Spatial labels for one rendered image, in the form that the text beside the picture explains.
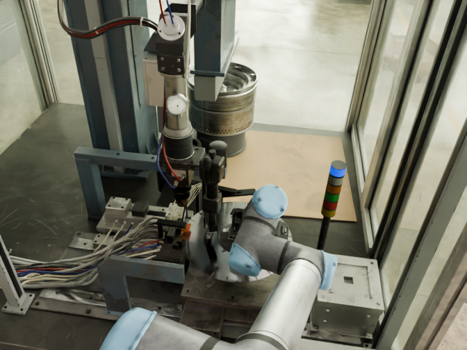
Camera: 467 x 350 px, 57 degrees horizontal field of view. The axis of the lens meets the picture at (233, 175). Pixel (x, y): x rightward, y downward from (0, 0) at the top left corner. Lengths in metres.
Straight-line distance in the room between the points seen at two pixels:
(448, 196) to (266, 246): 0.37
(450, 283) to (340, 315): 0.45
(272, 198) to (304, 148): 1.16
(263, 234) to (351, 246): 0.75
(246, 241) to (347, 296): 0.46
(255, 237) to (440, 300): 0.38
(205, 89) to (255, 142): 0.74
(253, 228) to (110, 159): 0.72
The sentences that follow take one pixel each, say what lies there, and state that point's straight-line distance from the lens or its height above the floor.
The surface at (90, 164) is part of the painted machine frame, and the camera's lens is 1.55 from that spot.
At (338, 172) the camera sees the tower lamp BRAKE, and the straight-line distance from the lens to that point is 1.28.
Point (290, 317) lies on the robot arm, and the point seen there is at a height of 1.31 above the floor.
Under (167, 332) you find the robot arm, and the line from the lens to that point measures 0.60.
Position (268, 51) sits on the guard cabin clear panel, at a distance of 2.12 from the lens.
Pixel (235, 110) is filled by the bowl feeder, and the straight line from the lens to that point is 1.80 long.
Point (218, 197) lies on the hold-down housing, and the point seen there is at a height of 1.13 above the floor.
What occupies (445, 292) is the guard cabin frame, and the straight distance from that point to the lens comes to 0.96.
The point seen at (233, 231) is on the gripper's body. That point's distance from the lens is 1.12.
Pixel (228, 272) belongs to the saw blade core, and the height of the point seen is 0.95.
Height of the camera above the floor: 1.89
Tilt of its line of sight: 38 degrees down
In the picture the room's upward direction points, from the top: 2 degrees clockwise
